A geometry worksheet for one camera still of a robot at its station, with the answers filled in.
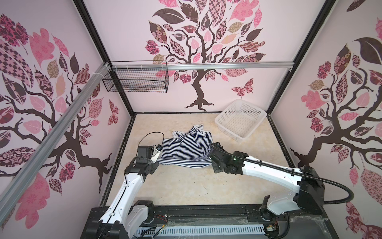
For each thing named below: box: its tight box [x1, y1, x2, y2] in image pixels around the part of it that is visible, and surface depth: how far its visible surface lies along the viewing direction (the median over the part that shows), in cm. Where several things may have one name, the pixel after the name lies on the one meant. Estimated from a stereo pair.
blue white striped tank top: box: [156, 123, 214, 169], surface depth 100 cm
